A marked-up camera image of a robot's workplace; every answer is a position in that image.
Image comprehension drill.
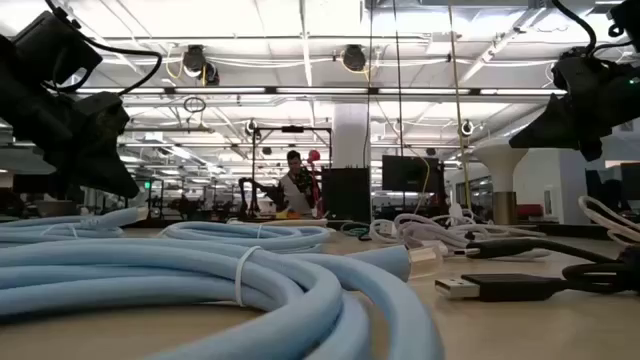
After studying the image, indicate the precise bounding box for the black computer monitor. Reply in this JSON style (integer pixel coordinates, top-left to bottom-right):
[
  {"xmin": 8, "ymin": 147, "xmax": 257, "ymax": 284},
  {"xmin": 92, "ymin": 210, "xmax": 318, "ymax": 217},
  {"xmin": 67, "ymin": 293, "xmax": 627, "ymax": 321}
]
[{"xmin": 381, "ymin": 154, "xmax": 445, "ymax": 194}]

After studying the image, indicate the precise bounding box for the black USB cable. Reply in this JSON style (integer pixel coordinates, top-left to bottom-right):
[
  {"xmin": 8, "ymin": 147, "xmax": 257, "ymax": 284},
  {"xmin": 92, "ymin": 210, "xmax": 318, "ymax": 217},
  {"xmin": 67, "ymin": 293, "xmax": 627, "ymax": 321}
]
[{"xmin": 434, "ymin": 237, "xmax": 640, "ymax": 303}]

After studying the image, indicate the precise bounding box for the black metal frame rig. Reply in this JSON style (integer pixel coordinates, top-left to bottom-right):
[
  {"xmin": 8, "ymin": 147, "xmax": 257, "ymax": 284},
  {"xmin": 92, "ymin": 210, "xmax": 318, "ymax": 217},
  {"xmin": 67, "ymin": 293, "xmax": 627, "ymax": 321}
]
[{"xmin": 251, "ymin": 125, "xmax": 334, "ymax": 221}]

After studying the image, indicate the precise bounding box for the teal coiled USB cable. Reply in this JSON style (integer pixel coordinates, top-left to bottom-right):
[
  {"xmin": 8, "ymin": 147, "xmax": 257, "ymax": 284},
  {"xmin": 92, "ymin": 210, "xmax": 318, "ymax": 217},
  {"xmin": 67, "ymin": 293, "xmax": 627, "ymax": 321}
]
[{"xmin": 339, "ymin": 221, "xmax": 372, "ymax": 239}]

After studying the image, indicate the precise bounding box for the white USB cable bundle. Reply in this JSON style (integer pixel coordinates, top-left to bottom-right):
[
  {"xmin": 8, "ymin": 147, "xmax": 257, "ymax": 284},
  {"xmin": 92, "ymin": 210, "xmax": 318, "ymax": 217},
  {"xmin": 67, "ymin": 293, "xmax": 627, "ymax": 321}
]
[{"xmin": 393, "ymin": 212, "xmax": 551, "ymax": 260}]

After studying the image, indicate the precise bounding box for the yellow hanging cable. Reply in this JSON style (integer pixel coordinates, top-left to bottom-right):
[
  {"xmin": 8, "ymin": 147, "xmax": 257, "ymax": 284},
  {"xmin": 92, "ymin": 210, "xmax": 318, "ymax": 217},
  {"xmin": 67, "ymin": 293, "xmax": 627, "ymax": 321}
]
[{"xmin": 446, "ymin": 0, "xmax": 474, "ymax": 211}]

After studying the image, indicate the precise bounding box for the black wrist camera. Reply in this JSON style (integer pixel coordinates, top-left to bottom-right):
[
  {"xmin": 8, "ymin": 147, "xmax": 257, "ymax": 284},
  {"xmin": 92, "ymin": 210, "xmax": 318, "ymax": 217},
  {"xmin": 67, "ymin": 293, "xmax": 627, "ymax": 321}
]
[
  {"xmin": 12, "ymin": 9, "xmax": 105, "ymax": 87},
  {"xmin": 607, "ymin": 0, "xmax": 640, "ymax": 39}
]

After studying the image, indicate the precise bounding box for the black equipment cabinet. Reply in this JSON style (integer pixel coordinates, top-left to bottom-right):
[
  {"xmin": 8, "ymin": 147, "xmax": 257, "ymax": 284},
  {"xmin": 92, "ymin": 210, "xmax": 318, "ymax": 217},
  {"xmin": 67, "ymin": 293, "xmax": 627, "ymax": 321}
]
[{"xmin": 320, "ymin": 166, "xmax": 373, "ymax": 225}]

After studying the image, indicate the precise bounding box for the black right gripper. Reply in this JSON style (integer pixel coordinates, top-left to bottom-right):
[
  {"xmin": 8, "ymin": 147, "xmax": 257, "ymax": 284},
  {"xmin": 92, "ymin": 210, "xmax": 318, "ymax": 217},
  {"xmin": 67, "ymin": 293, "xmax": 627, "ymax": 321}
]
[{"xmin": 508, "ymin": 44, "xmax": 640, "ymax": 162}]

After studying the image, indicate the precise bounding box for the off-white braided USB cable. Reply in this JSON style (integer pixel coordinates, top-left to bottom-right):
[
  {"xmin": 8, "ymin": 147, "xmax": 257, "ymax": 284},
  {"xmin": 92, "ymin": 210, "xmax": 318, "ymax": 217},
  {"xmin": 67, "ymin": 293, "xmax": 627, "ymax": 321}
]
[{"xmin": 577, "ymin": 194, "xmax": 640, "ymax": 247}]

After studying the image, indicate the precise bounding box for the black hanging cable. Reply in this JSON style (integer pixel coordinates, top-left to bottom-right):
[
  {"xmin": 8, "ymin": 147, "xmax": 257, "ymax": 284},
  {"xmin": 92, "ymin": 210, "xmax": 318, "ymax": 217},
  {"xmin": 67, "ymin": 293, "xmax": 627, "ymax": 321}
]
[
  {"xmin": 366, "ymin": 0, "xmax": 375, "ymax": 169},
  {"xmin": 391, "ymin": 0, "xmax": 405, "ymax": 157}
]

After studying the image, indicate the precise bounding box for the dark monitor at room edge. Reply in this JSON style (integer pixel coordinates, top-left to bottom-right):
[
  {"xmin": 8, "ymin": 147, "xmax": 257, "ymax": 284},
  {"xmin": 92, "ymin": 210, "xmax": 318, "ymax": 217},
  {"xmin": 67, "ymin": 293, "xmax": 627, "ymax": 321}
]
[{"xmin": 619, "ymin": 161, "xmax": 640, "ymax": 201}]

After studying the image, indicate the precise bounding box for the red desk lamp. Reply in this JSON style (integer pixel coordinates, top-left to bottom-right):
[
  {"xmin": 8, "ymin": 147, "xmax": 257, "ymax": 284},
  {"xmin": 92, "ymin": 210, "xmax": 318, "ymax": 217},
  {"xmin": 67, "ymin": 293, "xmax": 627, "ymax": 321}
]
[{"xmin": 305, "ymin": 148, "xmax": 322, "ymax": 219}]

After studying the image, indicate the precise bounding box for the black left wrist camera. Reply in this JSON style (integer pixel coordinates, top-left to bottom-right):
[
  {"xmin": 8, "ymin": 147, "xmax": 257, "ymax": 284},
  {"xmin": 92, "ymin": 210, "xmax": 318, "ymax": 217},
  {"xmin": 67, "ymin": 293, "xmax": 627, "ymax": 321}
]
[{"xmin": 12, "ymin": 9, "xmax": 105, "ymax": 87}]

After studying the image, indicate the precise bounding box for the thick light blue USB cable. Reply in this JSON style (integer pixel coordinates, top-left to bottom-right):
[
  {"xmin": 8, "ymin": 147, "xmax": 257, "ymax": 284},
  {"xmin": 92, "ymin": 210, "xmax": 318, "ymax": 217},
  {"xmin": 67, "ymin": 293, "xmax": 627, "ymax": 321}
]
[{"xmin": 0, "ymin": 237, "xmax": 446, "ymax": 360}]

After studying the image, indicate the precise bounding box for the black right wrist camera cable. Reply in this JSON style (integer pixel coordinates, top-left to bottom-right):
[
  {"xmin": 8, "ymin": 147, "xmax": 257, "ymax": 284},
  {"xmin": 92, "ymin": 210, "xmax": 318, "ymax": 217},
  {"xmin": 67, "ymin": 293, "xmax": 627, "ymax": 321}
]
[{"xmin": 551, "ymin": 0, "xmax": 600, "ymax": 56}]

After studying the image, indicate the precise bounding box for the white square column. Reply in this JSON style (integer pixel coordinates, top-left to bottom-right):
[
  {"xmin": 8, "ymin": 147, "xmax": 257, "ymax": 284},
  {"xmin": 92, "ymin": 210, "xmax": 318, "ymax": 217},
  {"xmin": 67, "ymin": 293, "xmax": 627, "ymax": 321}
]
[{"xmin": 331, "ymin": 102, "xmax": 372, "ymax": 169}]

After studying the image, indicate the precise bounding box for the long ceiling light strip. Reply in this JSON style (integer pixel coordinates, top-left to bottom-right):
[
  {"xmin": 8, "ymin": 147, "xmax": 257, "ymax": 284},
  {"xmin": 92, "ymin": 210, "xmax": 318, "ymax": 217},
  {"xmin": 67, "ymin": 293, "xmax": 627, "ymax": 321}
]
[{"xmin": 74, "ymin": 86, "xmax": 569, "ymax": 97}]

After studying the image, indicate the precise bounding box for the light blue USB cable coil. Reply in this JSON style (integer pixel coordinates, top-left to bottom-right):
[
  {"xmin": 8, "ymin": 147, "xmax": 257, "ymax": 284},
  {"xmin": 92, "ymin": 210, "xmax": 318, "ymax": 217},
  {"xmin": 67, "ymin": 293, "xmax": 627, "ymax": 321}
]
[
  {"xmin": 158, "ymin": 220, "xmax": 332, "ymax": 255},
  {"xmin": 0, "ymin": 206, "xmax": 150, "ymax": 249}
]

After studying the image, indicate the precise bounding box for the small white USB cable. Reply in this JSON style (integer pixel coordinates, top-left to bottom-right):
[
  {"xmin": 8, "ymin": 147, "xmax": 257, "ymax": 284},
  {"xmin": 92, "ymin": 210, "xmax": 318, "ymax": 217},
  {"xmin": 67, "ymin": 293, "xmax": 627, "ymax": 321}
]
[{"xmin": 368, "ymin": 218, "xmax": 400, "ymax": 245}]

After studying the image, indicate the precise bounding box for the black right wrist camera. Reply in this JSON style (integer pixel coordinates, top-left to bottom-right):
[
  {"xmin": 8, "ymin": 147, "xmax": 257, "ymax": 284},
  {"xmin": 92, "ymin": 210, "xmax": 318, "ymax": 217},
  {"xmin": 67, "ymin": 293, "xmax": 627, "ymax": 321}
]
[{"xmin": 607, "ymin": 0, "xmax": 640, "ymax": 39}]

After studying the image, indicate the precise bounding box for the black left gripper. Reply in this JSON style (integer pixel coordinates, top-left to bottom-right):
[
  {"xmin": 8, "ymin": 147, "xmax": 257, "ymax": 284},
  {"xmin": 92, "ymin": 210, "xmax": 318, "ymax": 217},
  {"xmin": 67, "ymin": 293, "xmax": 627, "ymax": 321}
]
[{"xmin": 0, "ymin": 34, "xmax": 141, "ymax": 199}]

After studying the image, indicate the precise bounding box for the person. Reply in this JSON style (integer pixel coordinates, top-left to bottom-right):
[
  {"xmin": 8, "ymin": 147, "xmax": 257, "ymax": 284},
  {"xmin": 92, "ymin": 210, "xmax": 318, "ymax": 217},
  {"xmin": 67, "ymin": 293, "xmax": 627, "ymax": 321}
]
[{"xmin": 276, "ymin": 149, "xmax": 321, "ymax": 220}]

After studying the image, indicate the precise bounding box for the large black ceiling cord reel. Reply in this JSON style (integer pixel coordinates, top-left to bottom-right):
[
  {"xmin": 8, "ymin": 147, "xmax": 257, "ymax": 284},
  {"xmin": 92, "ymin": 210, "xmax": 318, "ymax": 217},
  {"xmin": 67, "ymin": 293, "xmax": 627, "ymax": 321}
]
[
  {"xmin": 341, "ymin": 43, "xmax": 368, "ymax": 73},
  {"xmin": 182, "ymin": 43, "xmax": 221, "ymax": 87}
]

